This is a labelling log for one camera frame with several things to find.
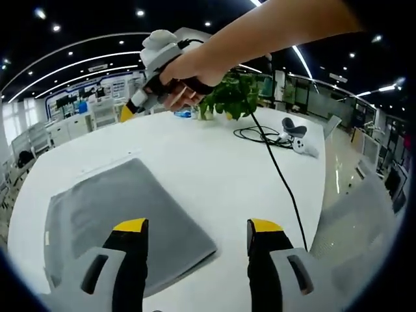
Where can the green potted plant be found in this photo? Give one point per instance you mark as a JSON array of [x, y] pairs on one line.
[[234, 92]]

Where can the white table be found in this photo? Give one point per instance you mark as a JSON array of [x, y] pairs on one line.
[[211, 169]]

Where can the person's right hand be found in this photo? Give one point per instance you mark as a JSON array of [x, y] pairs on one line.
[[195, 68]]

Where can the white controller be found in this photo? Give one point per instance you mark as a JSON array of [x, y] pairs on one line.
[[300, 147]]

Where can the white power plug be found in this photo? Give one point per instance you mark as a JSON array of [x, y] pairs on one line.
[[285, 136]]

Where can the grey towel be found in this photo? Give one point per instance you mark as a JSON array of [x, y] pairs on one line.
[[130, 195]]

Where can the grey curved object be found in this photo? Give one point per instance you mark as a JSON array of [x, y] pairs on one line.
[[294, 130]]

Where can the black bag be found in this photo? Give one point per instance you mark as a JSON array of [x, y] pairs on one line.
[[26, 158]]

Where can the white office chair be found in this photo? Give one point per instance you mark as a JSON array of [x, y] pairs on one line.
[[39, 139], [104, 113]]

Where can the grey mesh chair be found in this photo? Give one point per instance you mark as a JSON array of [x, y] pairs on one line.
[[357, 234]]

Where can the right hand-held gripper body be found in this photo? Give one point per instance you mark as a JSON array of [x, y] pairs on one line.
[[159, 52]]

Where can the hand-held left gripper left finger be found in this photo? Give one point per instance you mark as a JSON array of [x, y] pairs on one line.
[[107, 279]]

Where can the blue packet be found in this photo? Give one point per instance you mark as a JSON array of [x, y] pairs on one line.
[[184, 114]]

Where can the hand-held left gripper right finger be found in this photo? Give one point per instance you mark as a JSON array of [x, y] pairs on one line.
[[279, 279]]

